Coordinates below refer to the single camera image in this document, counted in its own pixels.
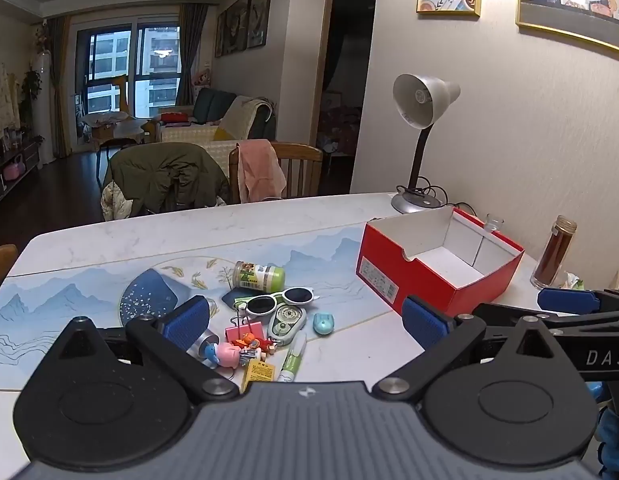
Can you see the person's right hand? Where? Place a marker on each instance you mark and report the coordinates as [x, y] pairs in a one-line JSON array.
[[614, 440]]

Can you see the clear jar silver lid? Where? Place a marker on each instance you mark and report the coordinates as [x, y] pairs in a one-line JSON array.
[[204, 347]]

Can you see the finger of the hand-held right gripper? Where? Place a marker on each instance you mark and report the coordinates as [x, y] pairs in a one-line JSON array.
[[564, 300], [579, 322]]

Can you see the pink pig toy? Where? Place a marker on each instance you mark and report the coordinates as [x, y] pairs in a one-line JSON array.
[[229, 354]]

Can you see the glass balcony door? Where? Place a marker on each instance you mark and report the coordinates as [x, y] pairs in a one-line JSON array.
[[109, 60]]

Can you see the wall poster with figures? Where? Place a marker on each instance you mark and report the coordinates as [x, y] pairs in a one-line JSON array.
[[564, 15]]

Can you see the cream lace cloth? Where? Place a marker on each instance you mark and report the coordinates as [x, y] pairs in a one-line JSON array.
[[1, 100]]

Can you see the floral quilted garment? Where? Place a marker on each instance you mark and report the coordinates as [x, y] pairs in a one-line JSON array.
[[114, 205]]

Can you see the dark tv cabinet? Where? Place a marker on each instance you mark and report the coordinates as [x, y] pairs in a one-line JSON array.
[[9, 185]]

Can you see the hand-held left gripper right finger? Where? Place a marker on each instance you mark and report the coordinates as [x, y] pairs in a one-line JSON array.
[[422, 322]]

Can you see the white standing air conditioner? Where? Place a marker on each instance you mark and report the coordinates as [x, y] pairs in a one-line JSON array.
[[41, 110]]

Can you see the wooden chair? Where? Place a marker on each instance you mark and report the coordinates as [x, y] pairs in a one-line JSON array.
[[1, 265], [302, 160]]

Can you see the pink plush doll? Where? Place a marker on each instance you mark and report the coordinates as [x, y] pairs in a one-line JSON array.
[[202, 78]]

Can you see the small clear glass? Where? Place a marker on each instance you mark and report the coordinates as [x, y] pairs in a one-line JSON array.
[[494, 222]]

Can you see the white sunglasses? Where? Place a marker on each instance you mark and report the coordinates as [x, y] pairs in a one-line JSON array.
[[262, 305]]

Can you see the green sofa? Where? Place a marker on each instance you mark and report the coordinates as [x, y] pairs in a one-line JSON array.
[[214, 105]]

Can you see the cluttered low table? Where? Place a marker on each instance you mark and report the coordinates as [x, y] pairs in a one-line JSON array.
[[111, 120]]

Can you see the pink cloth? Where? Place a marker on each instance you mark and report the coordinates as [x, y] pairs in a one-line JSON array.
[[259, 170]]

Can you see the beige sofa cover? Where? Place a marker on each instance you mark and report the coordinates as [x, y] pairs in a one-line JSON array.
[[189, 134]]

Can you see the small teal plastic item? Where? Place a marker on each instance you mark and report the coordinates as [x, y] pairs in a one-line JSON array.
[[323, 324]]

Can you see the pink binder clip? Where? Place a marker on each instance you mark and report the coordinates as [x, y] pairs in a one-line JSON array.
[[244, 332]]

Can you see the white desk lamp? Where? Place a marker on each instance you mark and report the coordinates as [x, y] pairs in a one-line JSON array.
[[442, 92]]

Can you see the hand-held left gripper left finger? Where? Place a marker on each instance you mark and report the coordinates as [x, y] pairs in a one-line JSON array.
[[187, 322]]

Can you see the grey curtain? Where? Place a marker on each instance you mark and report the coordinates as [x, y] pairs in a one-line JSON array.
[[189, 50]]

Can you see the dark green jacket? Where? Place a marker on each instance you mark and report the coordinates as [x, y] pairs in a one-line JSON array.
[[159, 175]]

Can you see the red cardboard box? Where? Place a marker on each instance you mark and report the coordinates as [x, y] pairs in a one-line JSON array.
[[489, 280]]

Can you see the brown curtain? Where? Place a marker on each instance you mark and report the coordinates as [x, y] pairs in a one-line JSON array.
[[61, 85]]

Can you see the white green packet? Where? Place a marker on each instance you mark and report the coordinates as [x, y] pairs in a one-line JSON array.
[[573, 281]]

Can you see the potted plant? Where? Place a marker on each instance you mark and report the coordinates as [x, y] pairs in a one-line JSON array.
[[31, 85]]

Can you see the pale green correction tape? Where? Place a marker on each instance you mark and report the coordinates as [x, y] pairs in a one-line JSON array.
[[287, 322]]

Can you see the green white glue stick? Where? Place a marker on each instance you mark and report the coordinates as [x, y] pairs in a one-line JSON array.
[[292, 360]]

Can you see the pink bag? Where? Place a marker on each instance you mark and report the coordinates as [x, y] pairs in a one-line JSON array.
[[14, 172]]

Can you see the dark framed wall picture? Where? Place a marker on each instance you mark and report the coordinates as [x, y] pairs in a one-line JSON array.
[[220, 35], [259, 10], [238, 22]]

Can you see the cream blanket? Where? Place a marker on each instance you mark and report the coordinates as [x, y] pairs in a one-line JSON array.
[[239, 120]]

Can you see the small yellow box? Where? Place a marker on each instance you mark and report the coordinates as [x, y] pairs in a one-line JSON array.
[[259, 372]]

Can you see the brown glass bottle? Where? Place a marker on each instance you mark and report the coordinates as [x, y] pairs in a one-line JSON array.
[[552, 255]]

